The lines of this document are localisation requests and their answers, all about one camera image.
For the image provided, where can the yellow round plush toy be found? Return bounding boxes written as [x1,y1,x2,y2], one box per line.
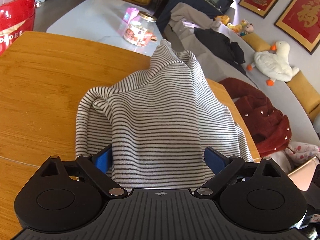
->
[214,15,230,25]

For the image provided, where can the white goose plush toy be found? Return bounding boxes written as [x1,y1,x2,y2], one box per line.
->
[246,41,299,86]

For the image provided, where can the black jacket on sofa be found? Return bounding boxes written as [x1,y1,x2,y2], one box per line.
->
[194,28,245,65]

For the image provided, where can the small plush toys group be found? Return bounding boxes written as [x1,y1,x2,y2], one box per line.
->
[227,19,254,36]

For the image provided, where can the grey sofa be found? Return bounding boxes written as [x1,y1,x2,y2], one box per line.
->
[164,2,320,156]

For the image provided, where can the beige blanket on sofa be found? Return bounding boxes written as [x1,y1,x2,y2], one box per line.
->
[168,3,222,30]

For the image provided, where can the white marble coffee table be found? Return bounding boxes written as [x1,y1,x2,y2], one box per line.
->
[46,0,163,56]

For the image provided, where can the red framed calligraphy picture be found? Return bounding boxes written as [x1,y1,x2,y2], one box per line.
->
[274,0,320,54]

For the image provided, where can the pink dotted white cloth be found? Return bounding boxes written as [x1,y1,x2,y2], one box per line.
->
[284,141,319,165]

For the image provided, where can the black white striped shirt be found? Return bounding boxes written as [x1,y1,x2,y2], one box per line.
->
[75,40,253,191]

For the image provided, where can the glass snack jar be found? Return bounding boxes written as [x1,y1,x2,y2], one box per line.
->
[123,11,157,47]

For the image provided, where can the pink small box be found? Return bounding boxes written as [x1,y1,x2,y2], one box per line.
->
[123,7,139,23]

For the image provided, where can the yellow long sofa cushion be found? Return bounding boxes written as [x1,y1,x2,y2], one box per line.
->
[242,33,319,121]

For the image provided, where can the dark red fuzzy coat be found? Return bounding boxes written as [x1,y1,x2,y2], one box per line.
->
[220,77,292,157]

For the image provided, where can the red goblet-shaped bin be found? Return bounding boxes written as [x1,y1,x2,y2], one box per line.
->
[0,0,36,54]

